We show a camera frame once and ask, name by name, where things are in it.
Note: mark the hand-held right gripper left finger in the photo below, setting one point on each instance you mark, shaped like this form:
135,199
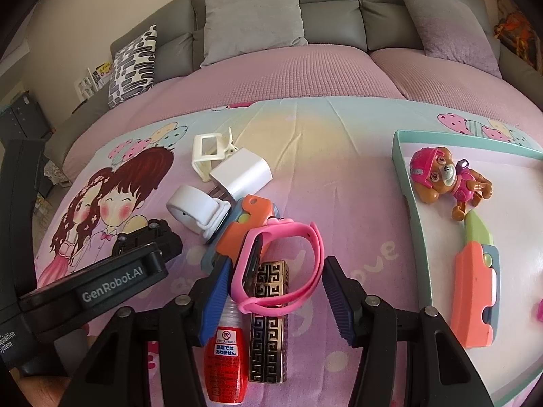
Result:
216,301

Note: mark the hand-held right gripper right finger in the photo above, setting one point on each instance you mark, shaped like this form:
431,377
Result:
339,301

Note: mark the red glue bottle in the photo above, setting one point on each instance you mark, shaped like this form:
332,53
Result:
225,360

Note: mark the orange blue toy knife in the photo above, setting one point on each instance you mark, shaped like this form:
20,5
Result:
237,237

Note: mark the black gold patterned box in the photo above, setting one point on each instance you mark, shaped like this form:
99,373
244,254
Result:
267,347

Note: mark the pink watch band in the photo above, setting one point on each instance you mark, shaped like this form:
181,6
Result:
305,237

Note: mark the white smart watch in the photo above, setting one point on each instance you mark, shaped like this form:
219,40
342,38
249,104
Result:
191,207

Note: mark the teal box lid tray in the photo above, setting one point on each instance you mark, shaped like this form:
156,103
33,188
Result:
441,254

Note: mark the pink puppy toy figure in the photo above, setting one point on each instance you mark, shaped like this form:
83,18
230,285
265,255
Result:
441,174

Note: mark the dark cabinet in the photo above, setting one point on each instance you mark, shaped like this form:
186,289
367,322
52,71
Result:
21,114

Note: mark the white charger plug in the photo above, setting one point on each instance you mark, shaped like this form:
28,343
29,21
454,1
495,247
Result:
246,171

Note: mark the cream hair clip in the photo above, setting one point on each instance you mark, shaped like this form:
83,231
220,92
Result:
203,161

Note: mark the cartoon printed blanket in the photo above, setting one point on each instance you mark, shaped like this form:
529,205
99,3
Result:
331,157

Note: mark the white shelf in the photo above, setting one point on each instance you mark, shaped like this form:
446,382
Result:
91,82

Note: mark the black white patterned cushion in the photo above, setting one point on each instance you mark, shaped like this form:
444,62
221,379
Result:
131,68

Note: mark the pink sofa cover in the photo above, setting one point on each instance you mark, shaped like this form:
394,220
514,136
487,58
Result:
275,76

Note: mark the grey cushion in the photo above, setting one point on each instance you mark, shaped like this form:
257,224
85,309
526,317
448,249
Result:
254,17
449,29

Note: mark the grey sofa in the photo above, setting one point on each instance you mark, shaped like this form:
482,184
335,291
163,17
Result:
331,4

